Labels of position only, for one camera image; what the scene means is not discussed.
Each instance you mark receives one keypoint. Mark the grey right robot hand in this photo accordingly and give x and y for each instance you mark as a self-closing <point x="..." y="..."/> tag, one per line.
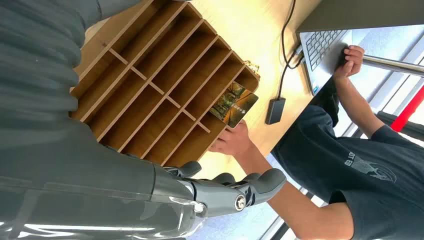
<point x="82" y="185"/>

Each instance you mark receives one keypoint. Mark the silver laptop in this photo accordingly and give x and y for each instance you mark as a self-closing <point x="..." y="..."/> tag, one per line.
<point x="319" y="49"/>

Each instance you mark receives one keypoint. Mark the metal pole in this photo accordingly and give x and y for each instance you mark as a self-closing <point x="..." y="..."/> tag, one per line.
<point x="394" y="64"/>

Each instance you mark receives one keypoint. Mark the wooden slotted organizer box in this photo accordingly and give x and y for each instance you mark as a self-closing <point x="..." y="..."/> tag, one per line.
<point x="159" y="82"/>

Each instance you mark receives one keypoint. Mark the person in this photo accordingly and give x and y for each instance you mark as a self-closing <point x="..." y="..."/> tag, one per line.
<point x="381" y="172"/>

